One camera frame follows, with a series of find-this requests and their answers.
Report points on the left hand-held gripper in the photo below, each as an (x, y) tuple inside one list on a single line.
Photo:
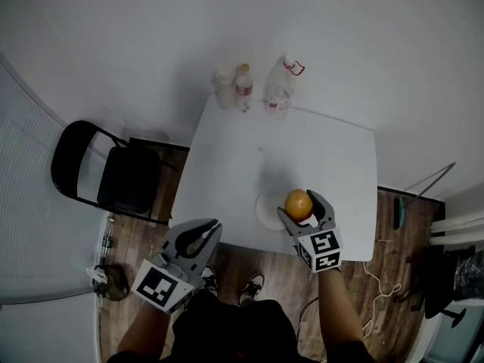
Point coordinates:
[(159, 287)]

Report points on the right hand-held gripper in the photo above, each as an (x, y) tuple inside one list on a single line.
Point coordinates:
[(321, 250)]

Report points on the orange fruit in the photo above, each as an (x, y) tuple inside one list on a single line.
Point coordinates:
[(298, 203)]

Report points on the white plate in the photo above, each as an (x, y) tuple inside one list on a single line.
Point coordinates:
[(268, 210)]

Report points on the person's left forearm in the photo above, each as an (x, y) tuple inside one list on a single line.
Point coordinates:
[(141, 335)]

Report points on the person's right forearm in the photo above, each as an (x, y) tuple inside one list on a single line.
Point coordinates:
[(338, 308)]

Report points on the person's left shoe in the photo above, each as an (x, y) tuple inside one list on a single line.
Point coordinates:
[(211, 280)]

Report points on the person's shoe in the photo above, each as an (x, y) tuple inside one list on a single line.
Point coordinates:
[(251, 287), (211, 280)]

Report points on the white table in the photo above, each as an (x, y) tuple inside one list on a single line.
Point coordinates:
[(302, 153)]

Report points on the person's right shoe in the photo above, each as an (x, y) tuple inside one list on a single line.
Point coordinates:
[(251, 287)]

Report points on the clear bottle on floor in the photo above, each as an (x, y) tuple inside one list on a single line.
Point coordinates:
[(107, 234)]

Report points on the dark camouflage bag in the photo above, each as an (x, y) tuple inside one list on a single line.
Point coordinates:
[(113, 284)]

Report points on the black folding chair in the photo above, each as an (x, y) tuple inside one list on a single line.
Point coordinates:
[(126, 180)]

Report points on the broom with green head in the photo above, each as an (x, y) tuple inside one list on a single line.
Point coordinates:
[(401, 212)]

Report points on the person's black clothing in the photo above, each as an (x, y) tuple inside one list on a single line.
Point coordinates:
[(234, 331)]

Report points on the white power strip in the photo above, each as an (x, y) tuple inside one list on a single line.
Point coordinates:
[(96, 274)]

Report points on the yellow-capped bottle with red label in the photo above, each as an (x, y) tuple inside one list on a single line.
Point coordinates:
[(243, 89)]

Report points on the small white bottle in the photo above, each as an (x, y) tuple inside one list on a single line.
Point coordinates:
[(225, 87)]

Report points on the grey plastic bag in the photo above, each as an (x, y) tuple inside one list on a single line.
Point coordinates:
[(470, 274)]

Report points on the white pipe frame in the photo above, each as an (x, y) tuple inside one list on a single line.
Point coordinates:
[(457, 227)]

